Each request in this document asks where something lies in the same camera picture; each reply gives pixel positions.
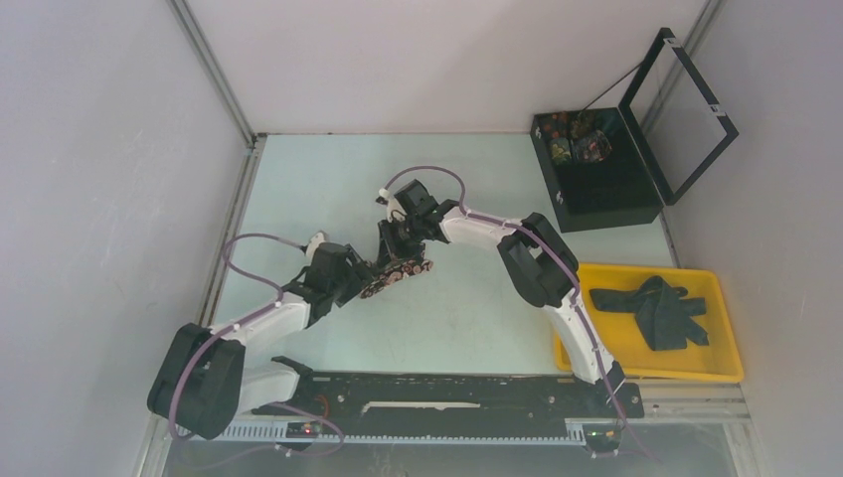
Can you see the white cable duct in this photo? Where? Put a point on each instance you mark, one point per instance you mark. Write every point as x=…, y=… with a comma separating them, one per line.
x=308, y=432

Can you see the rolled patterned tie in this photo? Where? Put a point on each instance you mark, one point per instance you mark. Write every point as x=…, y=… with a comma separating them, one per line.
x=561, y=151

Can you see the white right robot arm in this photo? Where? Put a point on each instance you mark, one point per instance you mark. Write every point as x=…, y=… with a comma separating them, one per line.
x=540, y=265

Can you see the rolled dark tie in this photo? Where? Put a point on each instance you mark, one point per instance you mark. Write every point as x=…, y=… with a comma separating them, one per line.
x=582, y=123

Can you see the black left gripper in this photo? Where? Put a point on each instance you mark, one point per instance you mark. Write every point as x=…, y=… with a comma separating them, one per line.
x=360, y=276

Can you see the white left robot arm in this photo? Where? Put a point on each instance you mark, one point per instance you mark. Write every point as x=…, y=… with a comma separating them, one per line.
x=210, y=375

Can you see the dark green tie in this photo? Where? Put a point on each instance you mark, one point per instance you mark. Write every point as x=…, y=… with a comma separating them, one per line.
x=664, y=314

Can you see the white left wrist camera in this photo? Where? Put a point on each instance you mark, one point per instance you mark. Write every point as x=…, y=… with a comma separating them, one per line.
x=314, y=243

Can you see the black storage box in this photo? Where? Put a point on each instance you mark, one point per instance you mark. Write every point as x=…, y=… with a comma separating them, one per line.
x=616, y=192

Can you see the yellow plastic tray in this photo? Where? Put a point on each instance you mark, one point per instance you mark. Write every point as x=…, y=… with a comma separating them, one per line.
x=719, y=362

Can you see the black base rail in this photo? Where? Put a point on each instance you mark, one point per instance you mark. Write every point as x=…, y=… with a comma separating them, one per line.
x=476, y=406

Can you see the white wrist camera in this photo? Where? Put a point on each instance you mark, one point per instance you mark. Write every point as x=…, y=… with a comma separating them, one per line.
x=395, y=211
x=314, y=243

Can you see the rolled colourful tie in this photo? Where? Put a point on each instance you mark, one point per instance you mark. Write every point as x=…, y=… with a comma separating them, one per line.
x=592, y=148

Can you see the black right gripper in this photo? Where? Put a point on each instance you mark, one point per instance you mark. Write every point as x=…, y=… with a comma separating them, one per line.
x=390, y=252

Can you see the floral rose pattern tie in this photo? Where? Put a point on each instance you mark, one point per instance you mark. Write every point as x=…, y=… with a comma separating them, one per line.
x=394, y=273

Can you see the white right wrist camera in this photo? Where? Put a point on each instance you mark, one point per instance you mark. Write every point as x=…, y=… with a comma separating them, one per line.
x=395, y=211

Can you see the black framed box lid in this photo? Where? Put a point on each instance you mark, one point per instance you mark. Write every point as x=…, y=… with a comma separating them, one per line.
x=675, y=120

